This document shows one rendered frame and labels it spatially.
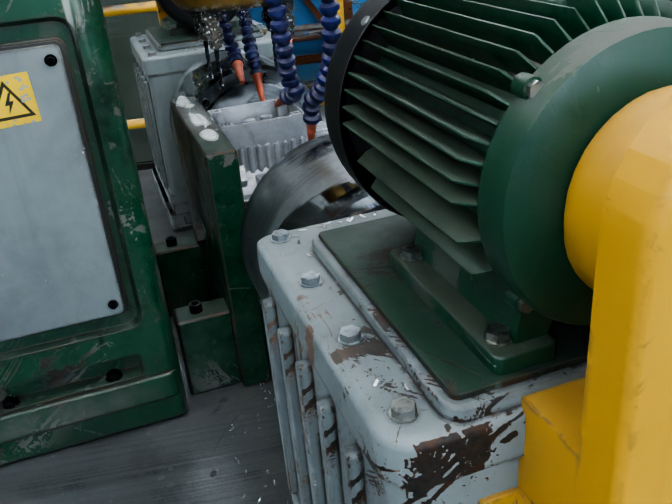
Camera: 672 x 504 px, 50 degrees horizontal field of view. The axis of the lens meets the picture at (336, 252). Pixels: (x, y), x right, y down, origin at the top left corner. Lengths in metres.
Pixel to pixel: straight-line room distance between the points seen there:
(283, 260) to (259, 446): 0.42
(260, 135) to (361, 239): 0.46
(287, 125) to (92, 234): 0.31
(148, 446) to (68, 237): 0.29
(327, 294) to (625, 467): 0.25
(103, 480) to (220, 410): 0.17
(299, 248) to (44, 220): 0.36
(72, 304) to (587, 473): 0.67
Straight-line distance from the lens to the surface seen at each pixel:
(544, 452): 0.41
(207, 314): 1.00
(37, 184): 0.85
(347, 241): 0.56
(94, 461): 1.00
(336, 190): 0.71
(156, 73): 1.45
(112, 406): 0.99
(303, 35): 5.39
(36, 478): 1.01
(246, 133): 1.00
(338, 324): 0.49
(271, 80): 1.27
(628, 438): 0.35
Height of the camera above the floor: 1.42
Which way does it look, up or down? 27 degrees down
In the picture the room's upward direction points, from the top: 5 degrees counter-clockwise
